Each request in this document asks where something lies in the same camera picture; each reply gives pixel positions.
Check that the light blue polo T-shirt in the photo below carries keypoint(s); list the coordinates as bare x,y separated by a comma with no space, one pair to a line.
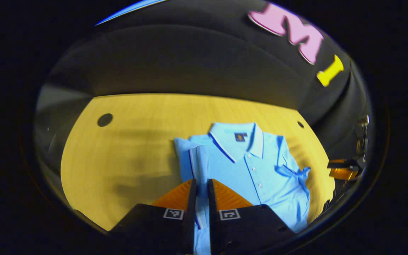
253,166

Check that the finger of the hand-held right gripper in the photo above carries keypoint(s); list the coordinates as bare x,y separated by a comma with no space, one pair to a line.
345,164
344,173

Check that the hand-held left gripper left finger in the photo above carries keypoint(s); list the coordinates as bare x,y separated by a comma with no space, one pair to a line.
190,212

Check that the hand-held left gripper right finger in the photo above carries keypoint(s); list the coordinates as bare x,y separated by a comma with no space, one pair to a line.
213,212

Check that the black backdrop cloth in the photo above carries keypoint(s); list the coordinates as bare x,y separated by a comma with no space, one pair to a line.
190,60

